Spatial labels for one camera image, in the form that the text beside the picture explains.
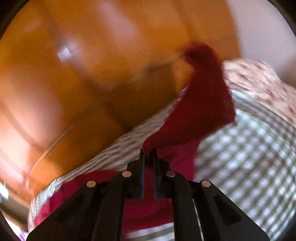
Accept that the floral bed cover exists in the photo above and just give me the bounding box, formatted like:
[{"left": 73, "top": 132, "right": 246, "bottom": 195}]
[{"left": 222, "top": 58, "right": 295, "bottom": 125}]

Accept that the green white checkered bedsheet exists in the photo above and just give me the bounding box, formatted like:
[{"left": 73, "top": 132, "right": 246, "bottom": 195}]
[{"left": 28, "top": 90, "right": 295, "bottom": 240}]

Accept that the dark red garment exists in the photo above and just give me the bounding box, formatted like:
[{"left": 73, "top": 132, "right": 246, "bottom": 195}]
[{"left": 33, "top": 41, "right": 236, "bottom": 233}]

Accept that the orange wooden wardrobe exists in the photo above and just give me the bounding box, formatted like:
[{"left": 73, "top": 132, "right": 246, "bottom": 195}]
[{"left": 1, "top": 1, "right": 240, "bottom": 202}]

